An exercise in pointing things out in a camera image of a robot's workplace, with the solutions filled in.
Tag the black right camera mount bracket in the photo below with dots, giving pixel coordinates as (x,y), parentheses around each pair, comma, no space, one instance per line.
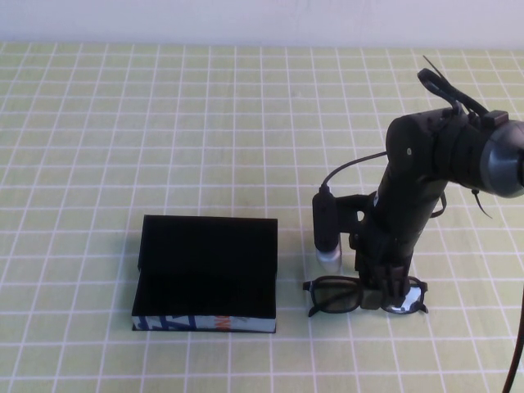
(352,209)

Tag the black glasses case printed front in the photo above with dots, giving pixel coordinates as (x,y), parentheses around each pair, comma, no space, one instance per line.
(204,254)

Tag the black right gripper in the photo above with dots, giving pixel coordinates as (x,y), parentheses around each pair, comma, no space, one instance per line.
(385,254)

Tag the black framed glasses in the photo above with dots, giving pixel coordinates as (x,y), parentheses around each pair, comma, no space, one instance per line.
(327,296)

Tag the right wrist camera black silver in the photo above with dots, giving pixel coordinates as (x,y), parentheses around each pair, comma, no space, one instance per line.
(325,229)

